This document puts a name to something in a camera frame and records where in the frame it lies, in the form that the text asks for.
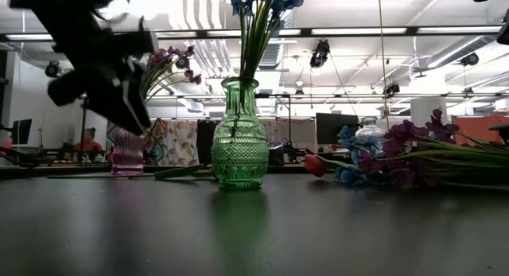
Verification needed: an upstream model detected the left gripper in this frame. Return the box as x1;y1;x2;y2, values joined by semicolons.
47;29;160;136

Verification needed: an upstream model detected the pink glass vase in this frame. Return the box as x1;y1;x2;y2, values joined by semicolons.
111;126;146;177

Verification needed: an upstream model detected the purple artificial flower stem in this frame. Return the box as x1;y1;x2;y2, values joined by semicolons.
381;107;509;157
142;45;203;110
357;148;509;193

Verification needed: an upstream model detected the blue artificial flower stem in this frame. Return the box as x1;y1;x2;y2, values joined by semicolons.
229;0;305;118
336;124;383;157
332;165;369;185

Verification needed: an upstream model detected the green glass vase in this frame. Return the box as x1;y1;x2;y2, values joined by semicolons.
210;76;271;191

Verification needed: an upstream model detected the clear glass vase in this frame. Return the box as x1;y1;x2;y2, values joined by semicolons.
354;116;386;144

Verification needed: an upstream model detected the person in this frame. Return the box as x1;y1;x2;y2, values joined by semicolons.
73;126;101;154

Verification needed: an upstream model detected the colourful patterned cloth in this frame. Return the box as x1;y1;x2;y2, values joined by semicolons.
105;118;200;168

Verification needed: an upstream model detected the black computer monitor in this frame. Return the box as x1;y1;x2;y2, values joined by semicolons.
9;118;33;146
315;112;360;146

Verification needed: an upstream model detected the orange partition panel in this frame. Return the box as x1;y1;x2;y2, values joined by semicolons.
452;115;509;146

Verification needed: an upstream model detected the dark cylindrical speaker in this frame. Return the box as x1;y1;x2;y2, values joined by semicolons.
267;140;285;168

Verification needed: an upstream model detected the thin hanging rope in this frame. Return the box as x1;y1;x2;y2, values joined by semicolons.
376;0;390;130

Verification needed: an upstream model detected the silver air duct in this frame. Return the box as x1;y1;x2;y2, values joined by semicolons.
247;0;298;72

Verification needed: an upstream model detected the black overhead frame bar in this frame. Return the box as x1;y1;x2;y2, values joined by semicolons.
0;25;509;44

